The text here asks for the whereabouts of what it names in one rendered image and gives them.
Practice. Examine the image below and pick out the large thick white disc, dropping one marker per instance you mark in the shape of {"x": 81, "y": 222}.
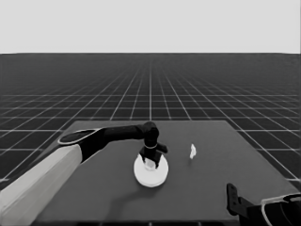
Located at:
{"x": 150, "y": 179}

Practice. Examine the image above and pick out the small white T-shaped piece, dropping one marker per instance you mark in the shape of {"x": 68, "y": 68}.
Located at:
{"x": 192, "y": 153}

